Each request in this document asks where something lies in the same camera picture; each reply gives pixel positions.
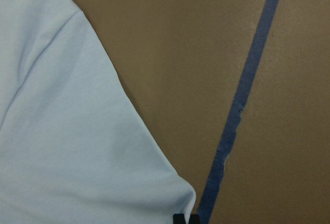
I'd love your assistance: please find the light blue t-shirt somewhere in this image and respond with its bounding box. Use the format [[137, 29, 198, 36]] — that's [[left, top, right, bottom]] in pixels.
[[1, 0, 196, 223]]

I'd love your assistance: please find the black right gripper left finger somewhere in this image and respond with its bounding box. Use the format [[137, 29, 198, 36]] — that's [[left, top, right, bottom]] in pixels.
[[173, 214, 185, 224]]

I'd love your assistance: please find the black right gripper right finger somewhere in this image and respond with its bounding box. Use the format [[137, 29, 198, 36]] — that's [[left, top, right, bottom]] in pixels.
[[189, 214, 199, 224]]

